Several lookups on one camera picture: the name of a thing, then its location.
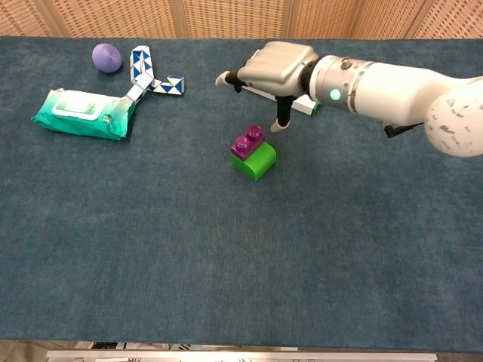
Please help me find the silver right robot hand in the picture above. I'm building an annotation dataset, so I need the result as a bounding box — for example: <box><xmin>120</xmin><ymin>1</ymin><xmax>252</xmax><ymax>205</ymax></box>
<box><xmin>214</xmin><ymin>41</ymin><xmax>318</xmax><ymax>133</ymax></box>

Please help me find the purple small building block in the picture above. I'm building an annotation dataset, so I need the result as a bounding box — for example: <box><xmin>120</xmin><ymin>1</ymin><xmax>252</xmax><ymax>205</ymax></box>
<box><xmin>230</xmin><ymin>124</ymin><xmax>267</xmax><ymax>161</ymax></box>

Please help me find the green building block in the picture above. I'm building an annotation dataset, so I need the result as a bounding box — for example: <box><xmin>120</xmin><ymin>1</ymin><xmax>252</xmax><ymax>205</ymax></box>
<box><xmin>230</xmin><ymin>140</ymin><xmax>277</xmax><ymax>183</ymax></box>

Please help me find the white green adapter box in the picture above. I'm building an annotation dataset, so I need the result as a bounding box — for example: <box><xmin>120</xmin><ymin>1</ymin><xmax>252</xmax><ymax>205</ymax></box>
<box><xmin>241</xmin><ymin>84</ymin><xmax>323</xmax><ymax>117</ymax></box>

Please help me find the woven rattan folding screen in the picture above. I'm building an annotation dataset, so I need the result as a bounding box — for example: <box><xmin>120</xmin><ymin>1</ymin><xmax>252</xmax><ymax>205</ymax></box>
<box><xmin>0</xmin><ymin>0</ymin><xmax>483</xmax><ymax>40</ymax></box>

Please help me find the blue white snake puzzle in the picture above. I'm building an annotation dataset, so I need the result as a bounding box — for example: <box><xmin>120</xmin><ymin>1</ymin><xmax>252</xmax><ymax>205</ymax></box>
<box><xmin>125</xmin><ymin>45</ymin><xmax>186</xmax><ymax>106</ymax></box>

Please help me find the purple ball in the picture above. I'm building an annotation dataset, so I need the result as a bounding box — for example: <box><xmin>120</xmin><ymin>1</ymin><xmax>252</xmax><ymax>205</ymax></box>
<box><xmin>91</xmin><ymin>42</ymin><xmax>123</xmax><ymax>73</ymax></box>

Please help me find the teal table cloth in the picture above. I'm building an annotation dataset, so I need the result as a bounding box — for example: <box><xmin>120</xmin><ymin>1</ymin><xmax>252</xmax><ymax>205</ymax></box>
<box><xmin>0</xmin><ymin>35</ymin><xmax>483</xmax><ymax>354</ymax></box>

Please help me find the green wet wipes pack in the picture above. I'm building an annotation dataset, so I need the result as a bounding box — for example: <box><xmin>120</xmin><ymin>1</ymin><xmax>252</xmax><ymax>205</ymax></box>
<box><xmin>31</xmin><ymin>88</ymin><xmax>137</xmax><ymax>142</ymax></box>

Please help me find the aluminium frame rail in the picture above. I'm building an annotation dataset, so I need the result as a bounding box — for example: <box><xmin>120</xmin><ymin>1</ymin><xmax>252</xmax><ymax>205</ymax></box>
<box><xmin>47</xmin><ymin>350</ymin><xmax>438</xmax><ymax>362</ymax></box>

